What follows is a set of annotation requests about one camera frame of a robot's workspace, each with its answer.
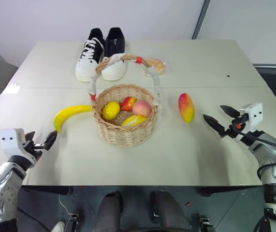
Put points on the white shoe tip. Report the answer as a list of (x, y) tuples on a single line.
[(58, 227)]

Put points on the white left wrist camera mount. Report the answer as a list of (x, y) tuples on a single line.
[(9, 140)]

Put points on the dark rounded shape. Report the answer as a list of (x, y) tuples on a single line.
[(109, 212), (169, 212)]

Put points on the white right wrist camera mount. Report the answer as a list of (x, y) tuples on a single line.
[(255, 113)]

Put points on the red yellow mango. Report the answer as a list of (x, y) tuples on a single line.
[(186, 108)]

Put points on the grey metal post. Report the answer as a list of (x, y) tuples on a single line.
[(200, 19)]

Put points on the yellow lemon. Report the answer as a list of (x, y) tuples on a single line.
[(111, 110)]

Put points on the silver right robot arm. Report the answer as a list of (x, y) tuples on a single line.
[(273, 159)]

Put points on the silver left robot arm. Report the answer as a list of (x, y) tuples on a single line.
[(0, 183)]

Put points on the yellow starfruit slice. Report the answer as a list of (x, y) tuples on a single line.
[(134, 120)]

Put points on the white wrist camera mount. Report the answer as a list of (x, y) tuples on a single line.
[(9, 140), (255, 113)]

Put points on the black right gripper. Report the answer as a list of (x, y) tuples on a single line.
[(235, 128)]

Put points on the yellow banana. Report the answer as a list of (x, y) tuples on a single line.
[(66, 113)]

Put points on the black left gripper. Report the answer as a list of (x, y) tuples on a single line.
[(35, 146)]

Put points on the red apple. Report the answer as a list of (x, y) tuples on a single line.
[(128, 103)]

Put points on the black shoe with white laces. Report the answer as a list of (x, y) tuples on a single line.
[(87, 65)]

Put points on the bread in clear packet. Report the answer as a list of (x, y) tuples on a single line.
[(157, 64)]

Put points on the pink peach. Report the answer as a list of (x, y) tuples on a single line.
[(142, 109)]

